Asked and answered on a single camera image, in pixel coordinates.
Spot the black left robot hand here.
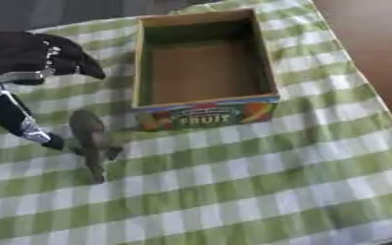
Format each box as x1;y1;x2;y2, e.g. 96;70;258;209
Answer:
0;30;108;151

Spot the open cardboard box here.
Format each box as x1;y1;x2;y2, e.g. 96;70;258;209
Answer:
129;8;282;132

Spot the grey toy shark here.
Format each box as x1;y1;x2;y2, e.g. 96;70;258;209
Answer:
67;109;124;186

